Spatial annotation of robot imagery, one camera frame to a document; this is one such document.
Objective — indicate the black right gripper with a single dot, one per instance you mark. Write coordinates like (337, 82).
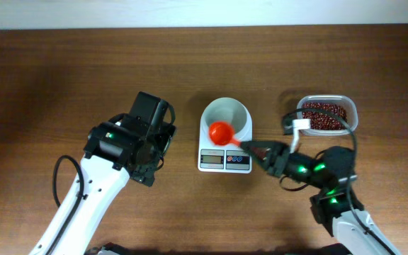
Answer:
(273, 149)

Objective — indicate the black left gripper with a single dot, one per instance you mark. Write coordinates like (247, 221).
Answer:
(164, 137)

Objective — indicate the red plastic measuring scoop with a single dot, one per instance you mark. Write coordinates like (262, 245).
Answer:
(222, 134)

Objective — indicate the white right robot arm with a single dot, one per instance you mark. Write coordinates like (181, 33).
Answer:
(336, 206)

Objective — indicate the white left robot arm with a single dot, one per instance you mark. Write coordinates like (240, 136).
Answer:
(132, 147)

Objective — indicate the white digital kitchen scale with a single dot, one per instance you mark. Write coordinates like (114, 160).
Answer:
(222, 159)

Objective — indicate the white round bowl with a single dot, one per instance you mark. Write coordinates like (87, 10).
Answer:
(231, 111)

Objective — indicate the red beans in container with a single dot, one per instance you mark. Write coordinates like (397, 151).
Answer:
(322, 121)

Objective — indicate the clear plastic bean container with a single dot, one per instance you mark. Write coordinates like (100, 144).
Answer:
(344, 101)

